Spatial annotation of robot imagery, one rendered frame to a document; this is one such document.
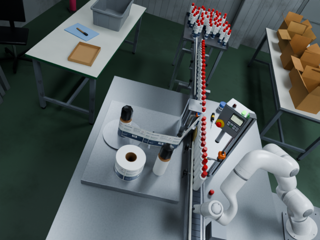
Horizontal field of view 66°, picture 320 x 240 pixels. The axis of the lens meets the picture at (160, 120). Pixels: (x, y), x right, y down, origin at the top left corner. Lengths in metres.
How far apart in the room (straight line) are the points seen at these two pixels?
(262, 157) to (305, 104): 2.01
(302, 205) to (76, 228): 1.31
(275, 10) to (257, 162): 4.73
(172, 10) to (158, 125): 4.05
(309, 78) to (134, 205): 2.60
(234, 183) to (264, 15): 4.78
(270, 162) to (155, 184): 0.79
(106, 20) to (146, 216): 2.40
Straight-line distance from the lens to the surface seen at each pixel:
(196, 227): 1.73
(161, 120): 2.14
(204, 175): 1.68
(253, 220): 2.01
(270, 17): 5.85
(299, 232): 2.04
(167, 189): 1.78
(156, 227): 1.71
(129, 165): 1.64
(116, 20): 3.27
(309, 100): 3.25
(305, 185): 3.78
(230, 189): 1.37
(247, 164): 1.33
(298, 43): 4.22
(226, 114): 1.61
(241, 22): 5.52
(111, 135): 1.94
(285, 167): 1.37
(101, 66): 2.70
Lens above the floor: 2.41
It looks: 46 degrees down
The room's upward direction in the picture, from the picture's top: 19 degrees clockwise
